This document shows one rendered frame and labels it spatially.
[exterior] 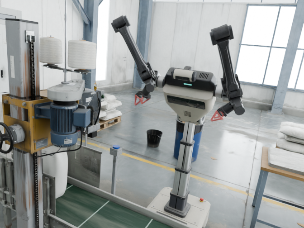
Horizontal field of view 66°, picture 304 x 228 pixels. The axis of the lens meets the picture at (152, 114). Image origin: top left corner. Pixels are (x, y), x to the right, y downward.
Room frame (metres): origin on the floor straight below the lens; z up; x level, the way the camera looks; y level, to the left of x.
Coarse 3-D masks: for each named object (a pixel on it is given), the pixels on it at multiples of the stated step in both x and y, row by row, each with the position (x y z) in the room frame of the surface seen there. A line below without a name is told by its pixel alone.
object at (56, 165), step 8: (48, 152) 1.72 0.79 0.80; (64, 152) 1.78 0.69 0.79; (48, 160) 1.71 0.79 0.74; (56, 160) 1.70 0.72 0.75; (64, 160) 1.76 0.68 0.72; (48, 168) 1.70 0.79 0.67; (56, 168) 1.70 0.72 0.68; (64, 168) 1.76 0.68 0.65; (56, 176) 1.70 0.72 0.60; (64, 176) 1.75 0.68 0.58; (56, 184) 1.70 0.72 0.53; (64, 184) 1.75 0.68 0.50; (56, 192) 1.70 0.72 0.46; (64, 192) 1.78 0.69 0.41
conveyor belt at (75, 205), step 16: (80, 192) 1.84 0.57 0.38; (64, 208) 1.61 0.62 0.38; (80, 208) 1.63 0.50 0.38; (96, 208) 1.65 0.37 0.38; (112, 208) 1.67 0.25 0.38; (80, 224) 1.45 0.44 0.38; (96, 224) 1.47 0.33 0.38; (112, 224) 1.49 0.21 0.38; (128, 224) 1.51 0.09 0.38; (144, 224) 1.52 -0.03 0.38; (160, 224) 1.54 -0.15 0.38
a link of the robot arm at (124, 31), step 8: (112, 24) 1.61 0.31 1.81; (128, 24) 1.60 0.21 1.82; (120, 32) 1.60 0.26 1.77; (128, 32) 1.62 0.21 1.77; (128, 40) 1.60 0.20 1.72; (128, 48) 1.61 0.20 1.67; (136, 48) 1.63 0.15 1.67; (136, 56) 1.61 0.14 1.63; (136, 64) 1.62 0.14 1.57; (144, 64) 1.62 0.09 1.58; (144, 72) 1.63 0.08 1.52
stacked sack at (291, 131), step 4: (280, 128) 3.98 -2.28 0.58; (284, 128) 3.93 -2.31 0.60; (288, 128) 3.91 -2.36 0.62; (292, 128) 3.89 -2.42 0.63; (296, 128) 3.91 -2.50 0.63; (300, 128) 3.96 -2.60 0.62; (284, 132) 3.83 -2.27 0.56; (288, 132) 3.81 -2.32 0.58; (292, 132) 3.78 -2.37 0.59; (296, 132) 3.77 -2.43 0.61; (300, 132) 3.75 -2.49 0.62; (292, 136) 3.80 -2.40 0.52; (296, 136) 3.73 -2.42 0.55; (300, 136) 3.70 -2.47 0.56
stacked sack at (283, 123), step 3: (282, 123) 4.31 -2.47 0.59; (285, 123) 4.26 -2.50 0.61; (288, 123) 4.26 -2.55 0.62; (291, 123) 4.27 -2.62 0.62; (294, 123) 4.29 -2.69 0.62; (297, 123) 4.31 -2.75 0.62; (291, 126) 4.13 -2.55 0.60; (294, 126) 4.12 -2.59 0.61; (297, 126) 4.11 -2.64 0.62; (300, 126) 4.12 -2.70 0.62; (303, 126) 4.14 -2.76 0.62
